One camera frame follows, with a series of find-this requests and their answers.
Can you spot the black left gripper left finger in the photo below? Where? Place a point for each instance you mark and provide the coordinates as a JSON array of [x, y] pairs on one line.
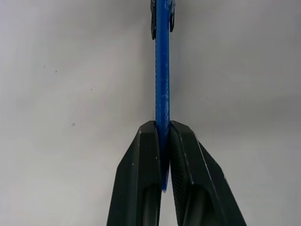
[[136, 169]]

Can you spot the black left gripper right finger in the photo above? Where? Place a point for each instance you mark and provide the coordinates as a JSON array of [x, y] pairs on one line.
[[195, 179]]

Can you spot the blue box cutter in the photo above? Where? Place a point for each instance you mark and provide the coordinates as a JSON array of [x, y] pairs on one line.
[[162, 70]]

